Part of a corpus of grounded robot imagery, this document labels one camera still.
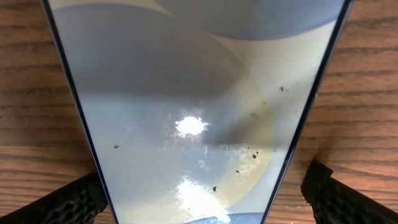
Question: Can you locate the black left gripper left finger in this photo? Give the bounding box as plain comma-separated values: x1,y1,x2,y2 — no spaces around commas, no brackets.
1,173,108,224

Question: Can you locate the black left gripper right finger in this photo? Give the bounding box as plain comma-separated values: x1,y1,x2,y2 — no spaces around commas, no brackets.
301,160,397,224

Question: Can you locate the blue Galaxy smartphone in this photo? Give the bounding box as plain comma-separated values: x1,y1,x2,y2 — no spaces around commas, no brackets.
42,0,353,223

